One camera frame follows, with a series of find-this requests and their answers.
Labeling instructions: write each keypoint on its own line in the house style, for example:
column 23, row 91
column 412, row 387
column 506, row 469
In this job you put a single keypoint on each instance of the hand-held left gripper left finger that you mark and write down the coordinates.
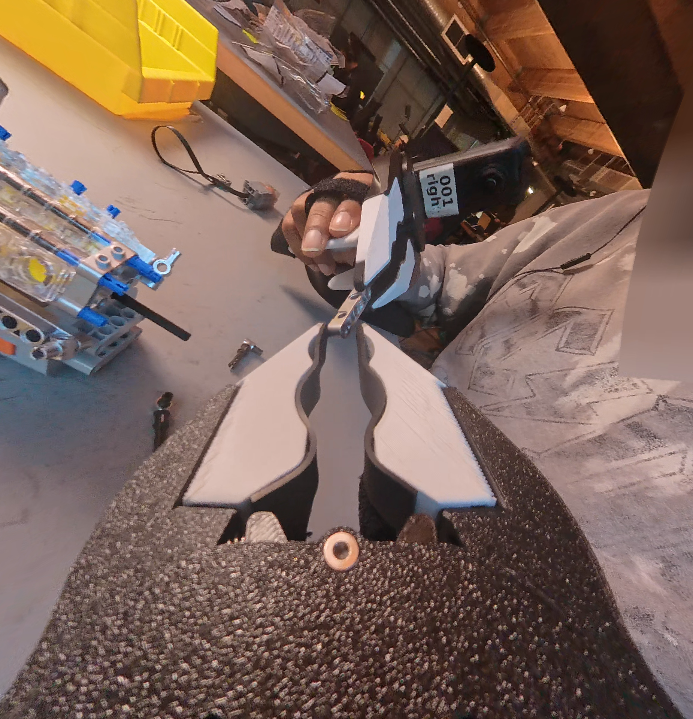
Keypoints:
column 251, row 444

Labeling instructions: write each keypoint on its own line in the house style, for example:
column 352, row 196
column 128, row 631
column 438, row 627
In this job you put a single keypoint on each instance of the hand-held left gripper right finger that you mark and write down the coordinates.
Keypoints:
column 436, row 444

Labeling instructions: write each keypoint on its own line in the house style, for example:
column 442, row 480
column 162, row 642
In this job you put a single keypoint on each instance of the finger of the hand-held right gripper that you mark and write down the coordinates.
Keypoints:
column 376, row 242
column 409, row 247

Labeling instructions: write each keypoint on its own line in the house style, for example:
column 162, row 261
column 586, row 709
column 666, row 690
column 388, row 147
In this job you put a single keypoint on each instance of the white three-hole beam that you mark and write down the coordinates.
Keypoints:
column 347, row 312

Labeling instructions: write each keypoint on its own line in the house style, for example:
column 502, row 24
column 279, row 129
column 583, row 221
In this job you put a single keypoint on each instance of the black long connector pin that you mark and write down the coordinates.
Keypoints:
column 163, row 413

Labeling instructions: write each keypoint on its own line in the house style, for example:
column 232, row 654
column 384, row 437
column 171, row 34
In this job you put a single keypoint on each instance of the person's right hand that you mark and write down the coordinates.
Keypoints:
column 304, row 219

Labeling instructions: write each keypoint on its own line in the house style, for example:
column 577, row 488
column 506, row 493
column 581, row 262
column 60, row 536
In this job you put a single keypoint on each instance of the small black connector pin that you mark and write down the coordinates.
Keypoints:
column 243, row 355

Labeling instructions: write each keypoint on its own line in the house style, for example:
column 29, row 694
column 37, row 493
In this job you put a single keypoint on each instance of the grey background table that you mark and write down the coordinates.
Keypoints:
column 281, row 110

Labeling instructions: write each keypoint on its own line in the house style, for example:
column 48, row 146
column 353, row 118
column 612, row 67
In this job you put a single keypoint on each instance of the toy engine model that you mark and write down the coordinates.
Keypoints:
column 54, row 270

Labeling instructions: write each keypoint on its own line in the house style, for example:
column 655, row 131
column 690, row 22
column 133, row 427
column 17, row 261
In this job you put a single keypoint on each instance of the yellow plastic bin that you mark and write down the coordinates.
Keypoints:
column 88, row 56

